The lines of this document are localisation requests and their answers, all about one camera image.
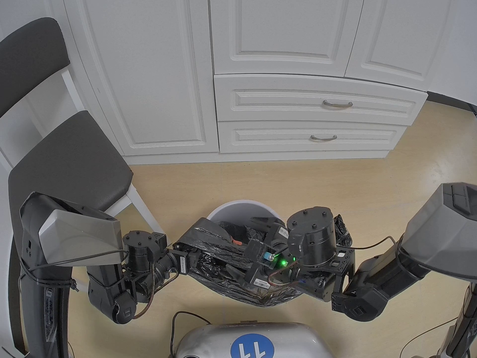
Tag black plastic bag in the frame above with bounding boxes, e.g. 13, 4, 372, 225
173, 217, 304, 308

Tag crumpled black plastic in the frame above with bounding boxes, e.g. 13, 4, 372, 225
333, 214, 353, 247

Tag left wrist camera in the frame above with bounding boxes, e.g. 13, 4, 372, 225
148, 233, 167, 254

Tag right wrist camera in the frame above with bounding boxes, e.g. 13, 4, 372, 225
244, 239, 275, 266

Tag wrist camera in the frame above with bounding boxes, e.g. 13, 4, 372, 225
244, 239, 275, 266
148, 233, 167, 254

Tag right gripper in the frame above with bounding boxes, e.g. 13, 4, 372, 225
227, 217, 299, 290

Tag white wardrobe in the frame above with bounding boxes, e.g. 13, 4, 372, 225
43, 0, 463, 166

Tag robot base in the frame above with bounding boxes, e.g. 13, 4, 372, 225
175, 321, 328, 358

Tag white chair grey cushions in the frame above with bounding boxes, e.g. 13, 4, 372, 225
0, 17, 161, 238

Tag black cable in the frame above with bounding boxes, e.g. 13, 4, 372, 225
400, 318, 456, 358
169, 311, 214, 358

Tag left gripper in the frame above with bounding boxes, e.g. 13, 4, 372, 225
163, 249, 192, 276

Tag white trash bin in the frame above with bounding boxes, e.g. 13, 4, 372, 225
206, 199, 284, 238

